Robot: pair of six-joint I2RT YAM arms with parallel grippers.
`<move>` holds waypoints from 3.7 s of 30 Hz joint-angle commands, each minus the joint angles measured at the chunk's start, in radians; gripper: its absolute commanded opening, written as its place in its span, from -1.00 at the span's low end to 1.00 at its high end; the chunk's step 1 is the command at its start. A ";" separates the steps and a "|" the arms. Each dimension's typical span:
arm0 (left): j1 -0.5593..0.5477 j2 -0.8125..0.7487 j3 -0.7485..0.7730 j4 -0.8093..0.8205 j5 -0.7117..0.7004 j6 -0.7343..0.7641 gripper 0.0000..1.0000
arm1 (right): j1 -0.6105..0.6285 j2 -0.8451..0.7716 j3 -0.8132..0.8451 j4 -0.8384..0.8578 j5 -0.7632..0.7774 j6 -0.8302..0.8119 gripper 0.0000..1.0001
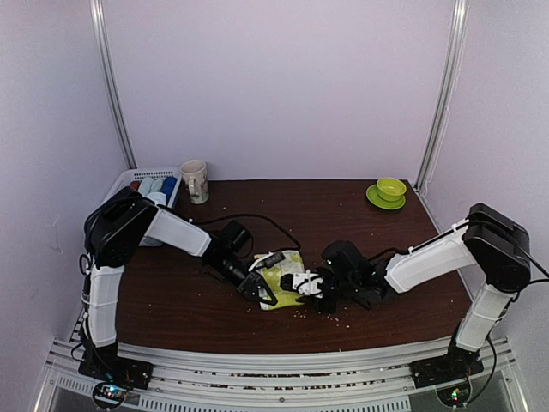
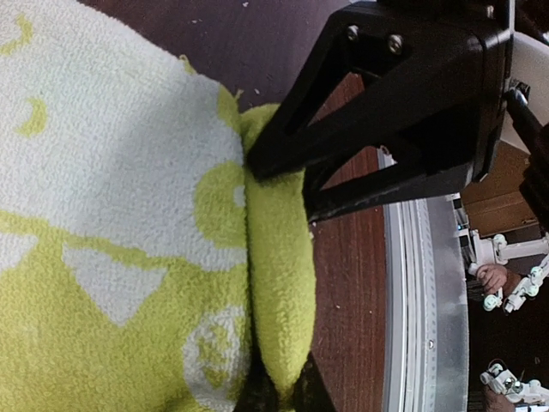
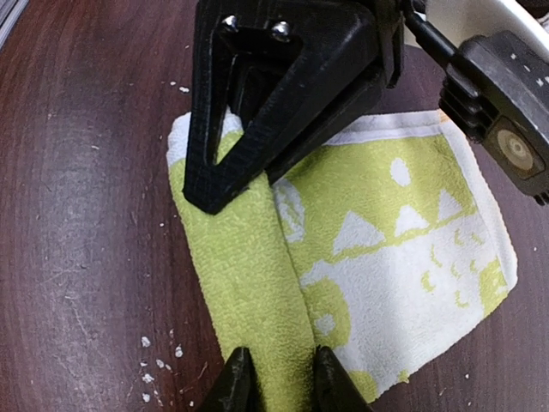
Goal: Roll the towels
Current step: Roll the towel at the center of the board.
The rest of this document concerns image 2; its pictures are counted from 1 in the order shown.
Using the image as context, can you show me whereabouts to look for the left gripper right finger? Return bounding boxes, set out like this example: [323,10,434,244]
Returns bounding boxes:
[293,352,336,412]

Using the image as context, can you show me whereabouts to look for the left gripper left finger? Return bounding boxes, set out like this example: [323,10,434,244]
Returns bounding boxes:
[233,364,279,412]

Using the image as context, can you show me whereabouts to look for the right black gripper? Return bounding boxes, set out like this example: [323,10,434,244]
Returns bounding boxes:
[247,1,515,183]

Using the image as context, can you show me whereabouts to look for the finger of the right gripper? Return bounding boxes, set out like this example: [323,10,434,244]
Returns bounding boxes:
[303,141,472,223]

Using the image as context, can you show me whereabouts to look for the yellow green patterned towel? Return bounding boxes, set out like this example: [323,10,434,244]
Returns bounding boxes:
[1,1,316,411]

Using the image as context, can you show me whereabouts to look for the operator hand behind table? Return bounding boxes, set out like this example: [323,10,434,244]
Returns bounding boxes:
[475,264,508,294]

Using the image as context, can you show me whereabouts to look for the aluminium front rail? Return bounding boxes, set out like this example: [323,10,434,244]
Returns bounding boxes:
[377,145,470,412]

